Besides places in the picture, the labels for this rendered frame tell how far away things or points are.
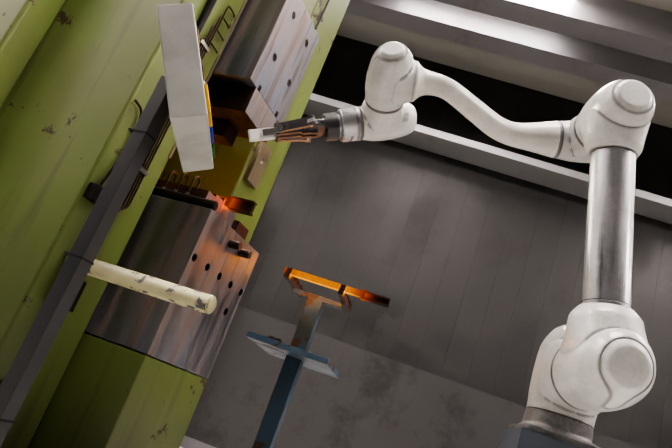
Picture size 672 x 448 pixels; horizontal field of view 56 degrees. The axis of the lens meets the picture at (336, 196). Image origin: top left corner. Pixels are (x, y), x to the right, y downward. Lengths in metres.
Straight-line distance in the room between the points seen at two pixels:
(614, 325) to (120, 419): 1.24
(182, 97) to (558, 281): 4.30
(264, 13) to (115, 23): 0.49
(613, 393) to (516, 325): 3.81
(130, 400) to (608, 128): 1.39
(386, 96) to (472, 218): 3.81
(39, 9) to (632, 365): 1.88
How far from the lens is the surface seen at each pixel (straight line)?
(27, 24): 2.19
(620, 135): 1.61
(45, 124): 1.99
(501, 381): 5.10
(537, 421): 1.60
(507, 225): 5.38
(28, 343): 1.49
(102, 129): 1.86
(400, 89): 1.58
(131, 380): 1.85
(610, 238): 1.52
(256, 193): 2.52
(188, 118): 1.40
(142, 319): 1.88
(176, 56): 1.46
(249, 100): 2.10
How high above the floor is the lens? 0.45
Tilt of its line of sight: 20 degrees up
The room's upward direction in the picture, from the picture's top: 21 degrees clockwise
